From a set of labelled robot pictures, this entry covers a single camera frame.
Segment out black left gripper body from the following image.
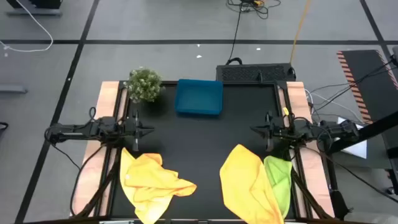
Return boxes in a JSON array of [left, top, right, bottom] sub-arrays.
[[117, 108, 141, 152]]

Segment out white paper sheet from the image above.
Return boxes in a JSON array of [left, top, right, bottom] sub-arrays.
[[337, 116, 368, 159]]

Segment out grey furniture foot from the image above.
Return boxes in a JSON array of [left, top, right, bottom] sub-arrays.
[[0, 83, 29, 94]]

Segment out yellow cable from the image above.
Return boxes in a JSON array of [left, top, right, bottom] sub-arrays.
[[289, 0, 312, 65]]

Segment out black aluminium table frame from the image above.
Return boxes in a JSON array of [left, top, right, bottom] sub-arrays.
[[110, 80, 302, 220]]

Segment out white floor cable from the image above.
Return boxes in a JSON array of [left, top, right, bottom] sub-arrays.
[[0, 0, 54, 53]]

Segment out black mat with striped edges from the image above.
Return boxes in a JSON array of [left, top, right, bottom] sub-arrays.
[[336, 49, 398, 125]]

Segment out black metal beam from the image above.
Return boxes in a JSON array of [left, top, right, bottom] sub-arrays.
[[326, 111, 398, 155]]

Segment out yellow microfiber towel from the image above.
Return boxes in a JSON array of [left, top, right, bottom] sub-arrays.
[[119, 147, 174, 224]]

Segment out black computer case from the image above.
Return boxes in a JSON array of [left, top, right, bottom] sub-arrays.
[[216, 57, 297, 83]]

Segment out blue plastic bin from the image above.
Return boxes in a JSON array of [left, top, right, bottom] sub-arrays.
[[174, 78, 224, 116]]

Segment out black power cable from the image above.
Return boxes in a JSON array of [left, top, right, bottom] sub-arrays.
[[228, 2, 243, 63]]

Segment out small potted green plant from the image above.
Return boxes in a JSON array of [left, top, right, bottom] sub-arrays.
[[123, 67, 165, 104]]

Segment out green microfiber towel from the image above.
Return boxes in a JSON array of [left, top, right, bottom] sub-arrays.
[[263, 155, 293, 220]]

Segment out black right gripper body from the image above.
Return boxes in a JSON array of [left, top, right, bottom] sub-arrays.
[[264, 111, 295, 152]]

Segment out black diagonal brace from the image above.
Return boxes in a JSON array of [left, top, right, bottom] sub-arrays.
[[289, 167, 335, 220], [74, 149, 123, 218]]

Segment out grey furniture base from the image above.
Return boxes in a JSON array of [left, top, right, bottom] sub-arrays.
[[5, 0, 63, 17]]

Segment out black stand post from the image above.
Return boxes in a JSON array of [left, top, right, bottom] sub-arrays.
[[323, 146, 340, 190]]

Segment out tangled black cable bundle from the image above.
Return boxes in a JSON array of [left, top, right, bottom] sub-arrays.
[[226, 0, 282, 20]]

